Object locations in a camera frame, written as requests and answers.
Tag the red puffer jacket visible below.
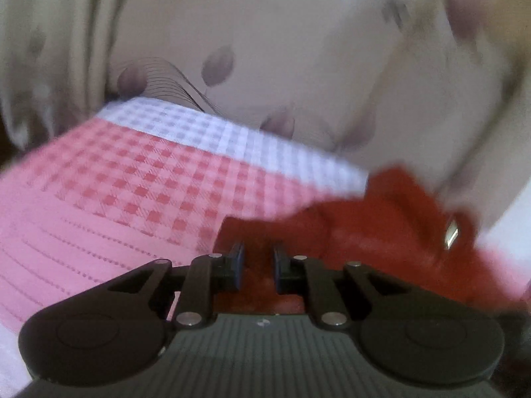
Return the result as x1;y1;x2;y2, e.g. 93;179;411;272
213;167;530;313

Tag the pink checkered bed sheet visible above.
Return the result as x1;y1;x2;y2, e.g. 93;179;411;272
1;98;530;397

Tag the beige leaf print curtain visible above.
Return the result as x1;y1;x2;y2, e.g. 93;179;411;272
1;0;530;227

